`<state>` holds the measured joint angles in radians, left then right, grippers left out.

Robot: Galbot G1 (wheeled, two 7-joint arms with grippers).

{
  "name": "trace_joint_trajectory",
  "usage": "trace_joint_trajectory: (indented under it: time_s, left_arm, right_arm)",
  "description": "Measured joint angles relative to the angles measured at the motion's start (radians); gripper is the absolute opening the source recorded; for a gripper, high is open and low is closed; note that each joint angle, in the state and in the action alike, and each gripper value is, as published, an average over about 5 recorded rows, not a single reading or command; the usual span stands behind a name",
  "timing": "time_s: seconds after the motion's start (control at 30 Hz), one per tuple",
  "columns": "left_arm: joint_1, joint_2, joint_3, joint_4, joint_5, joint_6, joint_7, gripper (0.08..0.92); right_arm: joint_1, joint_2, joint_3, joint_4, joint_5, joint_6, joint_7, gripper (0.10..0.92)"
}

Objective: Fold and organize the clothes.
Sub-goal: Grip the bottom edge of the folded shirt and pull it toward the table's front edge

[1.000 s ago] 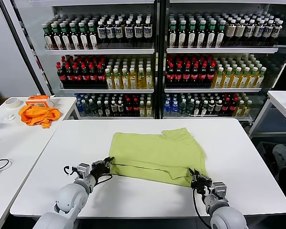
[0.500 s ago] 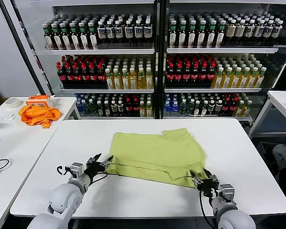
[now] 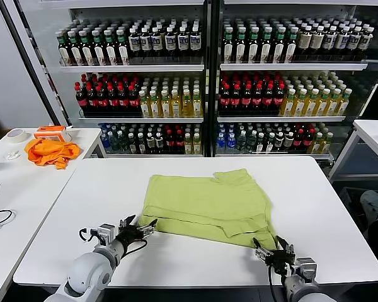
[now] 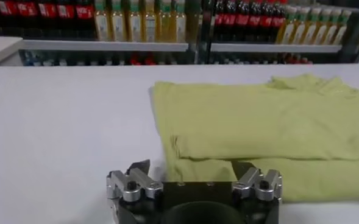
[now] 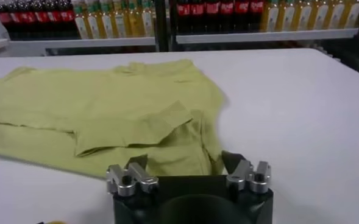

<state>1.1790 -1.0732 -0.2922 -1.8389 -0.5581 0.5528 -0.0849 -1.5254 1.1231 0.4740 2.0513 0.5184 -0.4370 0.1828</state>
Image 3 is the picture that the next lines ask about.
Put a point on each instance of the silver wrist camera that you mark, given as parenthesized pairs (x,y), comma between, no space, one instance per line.
(106,232)
(307,265)

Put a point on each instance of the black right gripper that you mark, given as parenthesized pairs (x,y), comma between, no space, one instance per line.
(280,261)

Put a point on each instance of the white shelf board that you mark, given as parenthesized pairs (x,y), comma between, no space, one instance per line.
(151,155)
(129,68)
(138,119)
(271,155)
(280,119)
(293,66)

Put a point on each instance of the orange and white box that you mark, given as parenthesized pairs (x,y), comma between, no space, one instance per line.
(50,135)

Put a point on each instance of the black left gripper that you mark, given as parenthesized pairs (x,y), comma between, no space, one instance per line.
(130,234)

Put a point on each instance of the grey cloth bundle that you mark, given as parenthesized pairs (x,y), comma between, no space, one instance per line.
(376,203)

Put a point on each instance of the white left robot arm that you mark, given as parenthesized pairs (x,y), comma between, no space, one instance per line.
(88,273)

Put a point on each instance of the white cap dark drink bottle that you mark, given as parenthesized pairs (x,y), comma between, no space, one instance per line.
(140,144)
(260,144)
(270,144)
(131,144)

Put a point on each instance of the green cap dark tea bottle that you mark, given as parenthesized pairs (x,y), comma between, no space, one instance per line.
(99,52)
(290,47)
(278,47)
(253,47)
(64,52)
(123,52)
(266,47)
(111,52)
(228,47)
(76,52)
(87,52)
(241,47)

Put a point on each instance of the black slanted door frame bar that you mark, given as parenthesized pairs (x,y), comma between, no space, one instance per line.
(33,63)

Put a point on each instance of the white cap blue label bottle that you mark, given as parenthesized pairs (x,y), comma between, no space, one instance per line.
(134,42)
(145,42)
(341,41)
(195,42)
(183,42)
(170,42)
(353,41)
(157,42)
(329,41)
(364,41)

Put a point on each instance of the drinks display cabinet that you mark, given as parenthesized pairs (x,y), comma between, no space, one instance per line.
(211,94)

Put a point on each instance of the beige masking tape roll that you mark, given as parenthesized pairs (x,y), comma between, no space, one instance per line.
(16,141)

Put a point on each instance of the green tinted water bottle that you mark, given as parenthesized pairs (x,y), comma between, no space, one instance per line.
(115,143)
(242,143)
(123,143)
(252,143)

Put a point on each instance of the white side table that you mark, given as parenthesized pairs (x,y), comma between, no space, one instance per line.
(375,132)
(82,138)
(25,195)

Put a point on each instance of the green label yellow juice bottle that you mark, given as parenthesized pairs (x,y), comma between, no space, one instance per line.
(288,107)
(155,108)
(145,108)
(317,144)
(197,108)
(311,107)
(299,107)
(196,146)
(333,107)
(175,108)
(343,107)
(187,146)
(166,108)
(326,144)
(322,107)
(187,108)

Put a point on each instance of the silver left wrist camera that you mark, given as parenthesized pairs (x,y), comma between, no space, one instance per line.
(106,232)

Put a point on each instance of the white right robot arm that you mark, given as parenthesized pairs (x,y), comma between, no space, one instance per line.
(302,289)

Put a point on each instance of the red cap cola bottle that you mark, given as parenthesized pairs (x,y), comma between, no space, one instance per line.
(179,143)
(103,101)
(267,100)
(92,100)
(224,100)
(308,141)
(246,100)
(170,143)
(113,101)
(235,100)
(278,100)
(81,100)
(298,141)
(123,101)
(257,100)
(133,101)

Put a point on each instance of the blue label water bottle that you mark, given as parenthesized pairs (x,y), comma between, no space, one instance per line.
(221,143)
(231,143)
(105,141)

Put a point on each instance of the black plastic crate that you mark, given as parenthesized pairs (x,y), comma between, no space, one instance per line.
(349,201)

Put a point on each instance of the white cap cream label bottle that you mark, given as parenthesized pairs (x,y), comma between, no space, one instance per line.
(317,41)
(304,41)

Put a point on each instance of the light green t-shirt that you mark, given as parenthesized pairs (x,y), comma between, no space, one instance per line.
(208,201)

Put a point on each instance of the white label dark drink bottle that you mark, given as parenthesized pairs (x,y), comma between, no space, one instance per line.
(159,143)
(279,141)
(288,141)
(150,143)

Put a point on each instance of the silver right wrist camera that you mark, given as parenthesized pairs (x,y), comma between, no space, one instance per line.
(307,265)

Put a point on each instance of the crumpled orange cloth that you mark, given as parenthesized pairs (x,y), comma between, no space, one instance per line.
(47,152)

